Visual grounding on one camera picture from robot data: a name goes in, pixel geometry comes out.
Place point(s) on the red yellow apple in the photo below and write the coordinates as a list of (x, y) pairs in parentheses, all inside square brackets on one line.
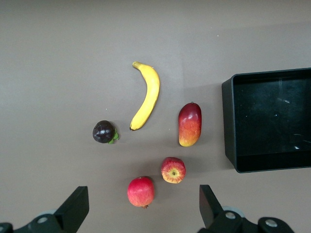
[(173, 170)]

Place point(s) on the red yellow mango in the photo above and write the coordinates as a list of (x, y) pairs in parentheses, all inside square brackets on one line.
[(190, 123)]

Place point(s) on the brown table cover sheet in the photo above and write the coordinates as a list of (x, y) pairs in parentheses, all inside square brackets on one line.
[(48, 72)]

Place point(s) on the red pomegranate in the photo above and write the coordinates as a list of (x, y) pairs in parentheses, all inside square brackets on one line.
[(141, 191)]

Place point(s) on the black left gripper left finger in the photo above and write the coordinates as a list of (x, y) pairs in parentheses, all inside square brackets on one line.
[(74, 211)]

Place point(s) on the black plastic box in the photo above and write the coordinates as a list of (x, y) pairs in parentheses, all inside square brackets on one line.
[(267, 121)]

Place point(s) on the yellow banana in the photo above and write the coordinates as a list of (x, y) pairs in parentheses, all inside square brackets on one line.
[(151, 85)]

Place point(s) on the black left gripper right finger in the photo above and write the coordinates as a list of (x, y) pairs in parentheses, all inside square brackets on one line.
[(210, 208)]

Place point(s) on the dark purple eggplant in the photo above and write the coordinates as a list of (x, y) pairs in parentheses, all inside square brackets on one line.
[(104, 131)]

